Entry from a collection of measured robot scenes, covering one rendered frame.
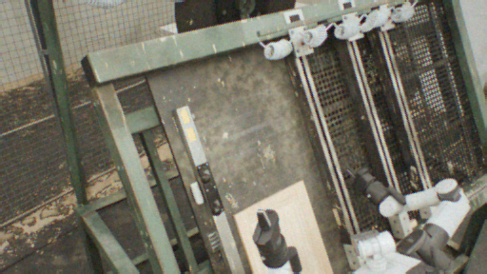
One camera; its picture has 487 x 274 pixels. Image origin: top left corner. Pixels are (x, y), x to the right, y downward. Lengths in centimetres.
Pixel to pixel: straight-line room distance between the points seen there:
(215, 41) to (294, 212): 79
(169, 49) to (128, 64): 16
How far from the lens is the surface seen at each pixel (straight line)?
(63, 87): 207
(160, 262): 155
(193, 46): 159
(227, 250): 167
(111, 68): 146
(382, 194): 196
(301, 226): 190
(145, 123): 161
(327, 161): 192
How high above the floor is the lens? 245
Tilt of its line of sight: 32 degrees down
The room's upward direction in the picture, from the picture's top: 1 degrees clockwise
